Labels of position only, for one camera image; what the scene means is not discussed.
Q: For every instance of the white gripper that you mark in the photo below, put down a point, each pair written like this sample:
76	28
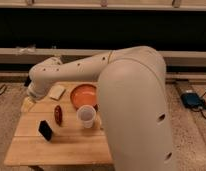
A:
27	105

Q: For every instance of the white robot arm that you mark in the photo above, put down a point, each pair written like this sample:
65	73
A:
131	97

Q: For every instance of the black eraser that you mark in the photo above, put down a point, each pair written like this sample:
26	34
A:
45	130

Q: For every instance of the dark red oval object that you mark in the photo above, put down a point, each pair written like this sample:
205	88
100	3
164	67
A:
58	115

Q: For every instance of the beige sponge block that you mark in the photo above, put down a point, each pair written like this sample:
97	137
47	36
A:
56	92

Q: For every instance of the wooden table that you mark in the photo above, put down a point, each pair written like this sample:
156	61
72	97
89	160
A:
71	143

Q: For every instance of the orange bowl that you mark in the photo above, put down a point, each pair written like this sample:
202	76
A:
83	94

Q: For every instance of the translucent plastic cup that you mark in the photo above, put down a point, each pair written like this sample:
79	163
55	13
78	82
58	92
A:
87	115

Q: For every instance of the blue box on floor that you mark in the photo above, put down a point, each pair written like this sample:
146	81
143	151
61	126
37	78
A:
191	100

